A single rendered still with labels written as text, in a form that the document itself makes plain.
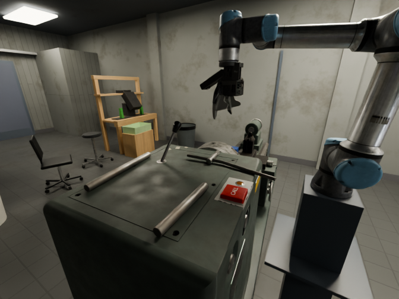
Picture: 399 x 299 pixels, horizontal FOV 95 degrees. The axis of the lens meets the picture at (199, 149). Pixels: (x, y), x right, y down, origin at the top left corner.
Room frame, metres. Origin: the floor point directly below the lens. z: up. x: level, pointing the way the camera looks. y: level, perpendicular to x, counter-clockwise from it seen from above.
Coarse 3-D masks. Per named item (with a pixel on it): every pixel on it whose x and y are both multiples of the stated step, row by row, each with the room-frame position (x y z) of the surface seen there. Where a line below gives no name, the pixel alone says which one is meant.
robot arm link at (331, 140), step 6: (330, 138) 0.71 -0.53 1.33; (336, 138) 0.72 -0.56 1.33; (342, 138) 0.73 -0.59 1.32; (324, 144) 0.73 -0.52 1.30; (330, 144) 0.69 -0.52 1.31; (336, 144) 0.67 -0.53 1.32; (324, 150) 0.72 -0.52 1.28; (330, 150) 0.67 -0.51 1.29; (324, 156) 0.70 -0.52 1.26; (324, 162) 0.70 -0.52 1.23; (324, 168) 0.69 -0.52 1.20
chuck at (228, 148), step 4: (204, 144) 0.96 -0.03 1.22; (208, 144) 0.93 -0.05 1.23; (212, 144) 0.92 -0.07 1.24; (216, 144) 0.92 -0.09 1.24; (220, 144) 0.92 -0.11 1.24; (224, 144) 0.93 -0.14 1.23; (224, 148) 0.88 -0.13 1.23; (228, 148) 0.90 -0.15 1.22; (228, 152) 0.86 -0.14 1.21; (232, 152) 0.88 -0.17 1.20
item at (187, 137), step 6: (186, 126) 4.55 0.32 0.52; (192, 126) 4.14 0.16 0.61; (180, 132) 4.11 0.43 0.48; (186, 132) 4.08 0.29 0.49; (192, 132) 4.16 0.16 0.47; (180, 138) 4.12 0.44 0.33; (186, 138) 4.10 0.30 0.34; (192, 138) 4.17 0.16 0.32; (180, 144) 4.14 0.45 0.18; (186, 144) 4.11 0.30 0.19; (192, 144) 4.19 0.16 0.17
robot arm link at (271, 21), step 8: (256, 16) 0.69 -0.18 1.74; (264, 16) 0.68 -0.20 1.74; (272, 16) 0.67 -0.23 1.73; (248, 24) 0.68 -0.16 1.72; (256, 24) 0.67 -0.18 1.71; (264, 24) 0.67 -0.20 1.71; (272, 24) 0.66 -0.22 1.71; (248, 32) 0.69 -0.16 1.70; (256, 32) 0.68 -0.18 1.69; (264, 32) 0.67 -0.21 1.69; (272, 32) 0.66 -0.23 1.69; (248, 40) 0.70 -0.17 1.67; (256, 40) 0.70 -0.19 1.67; (264, 40) 0.69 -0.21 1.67; (272, 40) 0.69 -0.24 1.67
